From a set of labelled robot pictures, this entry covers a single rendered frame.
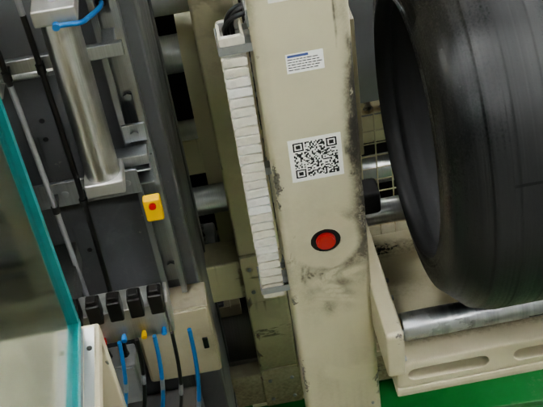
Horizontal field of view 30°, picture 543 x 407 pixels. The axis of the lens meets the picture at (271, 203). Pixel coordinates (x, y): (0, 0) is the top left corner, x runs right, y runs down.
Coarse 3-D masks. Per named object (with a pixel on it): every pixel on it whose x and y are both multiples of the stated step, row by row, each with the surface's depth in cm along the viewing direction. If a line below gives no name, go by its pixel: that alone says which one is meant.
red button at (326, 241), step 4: (320, 236) 152; (324, 236) 152; (328, 236) 152; (332, 236) 152; (316, 240) 152; (320, 240) 152; (324, 240) 152; (328, 240) 152; (332, 240) 152; (320, 244) 152; (324, 244) 153; (328, 244) 153; (332, 244) 153; (320, 248) 153; (324, 248) 153; (328, 248) 153
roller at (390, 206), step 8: (384, 200) 179; (392, 200) 179; (384, 208) 178; (392, 208) 179; (400, 208) 179; (368, 216) 178; (376, 216) 179; (384, 216) 179; (392, 216) 179; (400, 216) 179; (368, 224) 180
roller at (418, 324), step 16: (448, 304) 159; (464, 304) 158; (528, 304) 158; (400, 320) 159; (416, 320) 157; (432, 320) 157; (448, 320) 157; (464, 320) 157; (480, 320) 157; (496, 320) 158; (512, 320) 159; (416, 336) 158
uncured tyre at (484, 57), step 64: (384, 0) 155; (448, 0) 128; (512, 0) 126; (384, 64) 168; (448, 64) 126; (512, 64) 124; (384, 128) 172; (448, 128) 127; (512, 128) 124; (448, 192) 132; (512, 192) 126; (448, 256) 139; (512, 256) 131
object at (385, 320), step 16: (368, 240) 168; (368, 256) 165; (384, 288) 159; (384, 304) 157; (384, 320) 154; (384, 336) 153; (400, 336) 152; (384, 352) 157; (400, 352) 154; (400, 368) 156
